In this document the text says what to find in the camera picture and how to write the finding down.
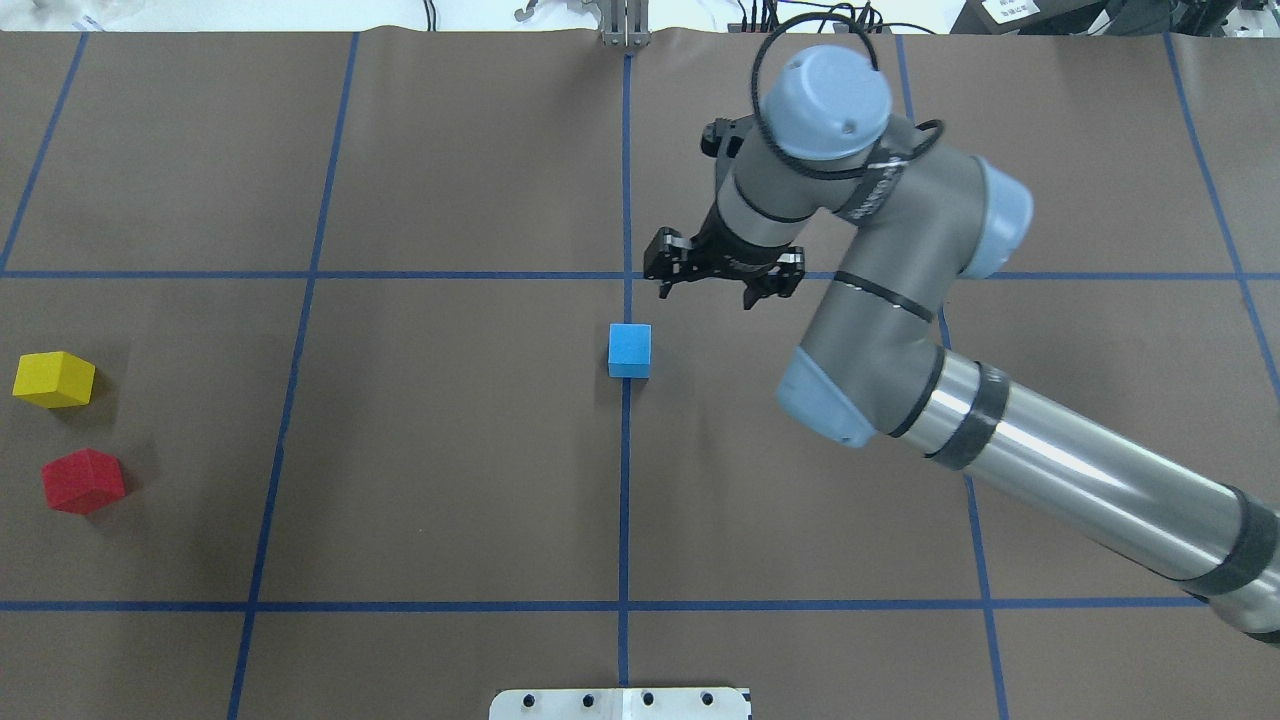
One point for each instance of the brown paper table cover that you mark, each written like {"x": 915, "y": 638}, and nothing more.
{"x": 348, "y": 296}

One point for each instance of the aluminium frame post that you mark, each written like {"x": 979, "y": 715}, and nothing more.
{"x": 624, "y": 23}

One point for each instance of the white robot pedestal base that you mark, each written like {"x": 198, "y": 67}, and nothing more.
{"x": 623, "y": 703}

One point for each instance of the blue block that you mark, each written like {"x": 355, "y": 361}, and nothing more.
{"x": 629, "y": 352}

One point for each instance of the yellow block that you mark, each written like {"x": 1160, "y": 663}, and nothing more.
{"x": 54, "y": 379}

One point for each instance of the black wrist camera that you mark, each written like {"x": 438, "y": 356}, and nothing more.
{"x": 723, "y": 137}

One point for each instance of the red block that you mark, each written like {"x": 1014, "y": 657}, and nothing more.
{"x": 83, "y": 482}

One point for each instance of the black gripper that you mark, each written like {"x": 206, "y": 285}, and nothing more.
{"x": 727, "y": 256}

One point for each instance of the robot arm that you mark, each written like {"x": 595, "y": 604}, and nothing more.
{"x": 825, "y": 137}

